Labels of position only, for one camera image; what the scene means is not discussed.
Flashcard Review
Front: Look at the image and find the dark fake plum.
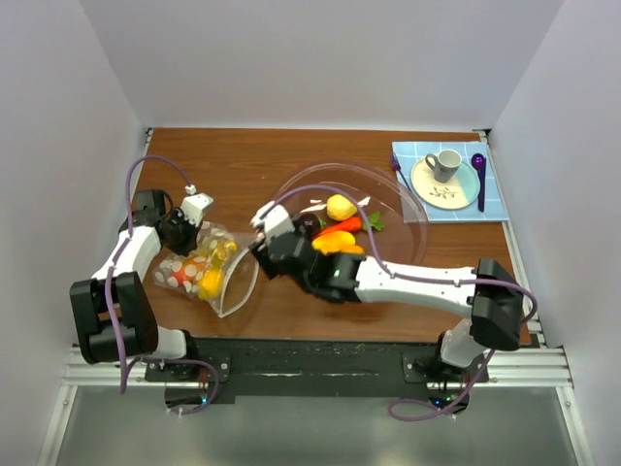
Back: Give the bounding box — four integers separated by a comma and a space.
298, 213, 323, 238

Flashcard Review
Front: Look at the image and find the orange fake fruit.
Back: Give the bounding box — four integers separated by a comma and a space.
167, 260, 204, 292

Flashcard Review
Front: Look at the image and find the clear zip top bag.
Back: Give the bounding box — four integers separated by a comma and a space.
152, 221, 259, 318

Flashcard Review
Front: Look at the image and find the yellow fake lemon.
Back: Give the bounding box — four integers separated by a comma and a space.
196, 269, 224, 300

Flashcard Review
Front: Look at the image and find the fake orange carrot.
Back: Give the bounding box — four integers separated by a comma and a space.
318, 212, 384, 236

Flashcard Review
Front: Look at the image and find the yellow fake mango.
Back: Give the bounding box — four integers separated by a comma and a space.
311, 231, 356, 254

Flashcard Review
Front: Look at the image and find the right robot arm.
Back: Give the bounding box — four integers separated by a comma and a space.
251, 216, 523, 382

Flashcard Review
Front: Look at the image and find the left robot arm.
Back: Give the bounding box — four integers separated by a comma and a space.
70, 189, 213, 381

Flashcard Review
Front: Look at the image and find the clear pink plastic bowl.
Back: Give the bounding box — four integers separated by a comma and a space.
273, 161, 428, 265

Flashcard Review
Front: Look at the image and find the purple plastic fork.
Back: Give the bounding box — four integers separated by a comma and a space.
390, 153, 426, 214

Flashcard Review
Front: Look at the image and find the blue checked placemat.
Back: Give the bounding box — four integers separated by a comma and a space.
392, 142, 508, 223

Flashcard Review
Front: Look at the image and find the grey mug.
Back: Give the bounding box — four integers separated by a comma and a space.
425, 150, 462, 183

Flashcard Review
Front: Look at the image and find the cream and teal plate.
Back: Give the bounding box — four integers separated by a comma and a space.
410, 160, 479, 211

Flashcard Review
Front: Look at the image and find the purple plastic spoon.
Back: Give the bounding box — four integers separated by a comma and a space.
471, 152, 487, 213

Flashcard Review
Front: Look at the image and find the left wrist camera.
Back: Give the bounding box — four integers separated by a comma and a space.
180, 193, 213, 226

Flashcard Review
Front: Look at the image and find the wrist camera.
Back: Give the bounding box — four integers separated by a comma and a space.
180, 193, 213, 226
250, 201, 295, 242

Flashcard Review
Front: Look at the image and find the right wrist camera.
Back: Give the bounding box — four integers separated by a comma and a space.
250, 201, 295, 242

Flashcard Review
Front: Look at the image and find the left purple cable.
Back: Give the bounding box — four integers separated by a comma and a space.
104, 154, 197, 395

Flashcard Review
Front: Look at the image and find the purple cable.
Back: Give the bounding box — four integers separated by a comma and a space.
104, 154, 197, 395
261, 181, 539, 421

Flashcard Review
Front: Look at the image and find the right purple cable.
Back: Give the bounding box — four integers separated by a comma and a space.
261, 181, 539, 421

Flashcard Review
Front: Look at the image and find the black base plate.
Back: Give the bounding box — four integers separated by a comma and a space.
145, 338, 484, 406

